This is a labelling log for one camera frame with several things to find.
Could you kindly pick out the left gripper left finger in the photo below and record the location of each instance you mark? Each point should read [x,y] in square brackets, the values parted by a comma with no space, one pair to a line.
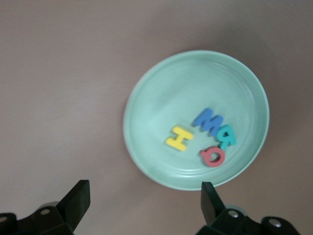
[75,206]

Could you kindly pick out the blue foam capital W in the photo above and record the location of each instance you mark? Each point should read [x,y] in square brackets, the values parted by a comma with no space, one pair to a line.
[207,121]

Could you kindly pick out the brown table cover mat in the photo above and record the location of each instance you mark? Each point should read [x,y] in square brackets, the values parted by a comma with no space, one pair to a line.
[61,85]

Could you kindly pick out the light green plate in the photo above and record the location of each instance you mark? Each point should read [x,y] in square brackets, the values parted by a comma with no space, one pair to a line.
[183,93]

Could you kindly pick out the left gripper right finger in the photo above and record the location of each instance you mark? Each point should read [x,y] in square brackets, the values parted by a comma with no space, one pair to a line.
[211,205]

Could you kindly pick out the red foam letter Q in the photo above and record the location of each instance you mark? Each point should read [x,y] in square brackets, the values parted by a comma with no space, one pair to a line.
[212,156]

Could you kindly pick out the teal foam capital letter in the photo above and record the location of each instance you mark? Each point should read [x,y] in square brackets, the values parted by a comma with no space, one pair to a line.
[227,137]

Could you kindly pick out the yellow foam letter H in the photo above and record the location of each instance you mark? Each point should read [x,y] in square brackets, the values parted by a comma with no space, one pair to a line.
[178,139]

